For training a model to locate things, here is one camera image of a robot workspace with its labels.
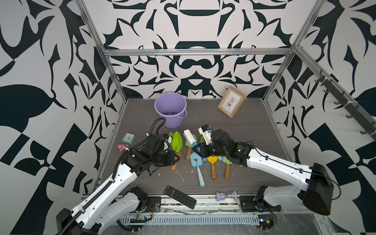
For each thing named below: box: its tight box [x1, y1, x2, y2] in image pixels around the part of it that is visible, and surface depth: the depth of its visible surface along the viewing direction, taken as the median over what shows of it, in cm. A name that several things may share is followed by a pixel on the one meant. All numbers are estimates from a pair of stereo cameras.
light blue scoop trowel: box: [189, 152, 206, 188], surface depth 89 cm
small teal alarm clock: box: [121, 132, 136, 145], surface depth 98 cm
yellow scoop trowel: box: [206, 155, 219, 180], surface depth 86 cm
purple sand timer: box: [215, 190, 238, 202], surface depth 76 cm
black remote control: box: [163, 185, 197, 210], surface depth 77 cm
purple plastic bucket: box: [153, 92, 188, 129], surface depth 99 cm
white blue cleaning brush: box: [183, 128, 198, 146], surface depth 79 cm
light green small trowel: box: [222, 156, 234, 180], surface depth 84 cm
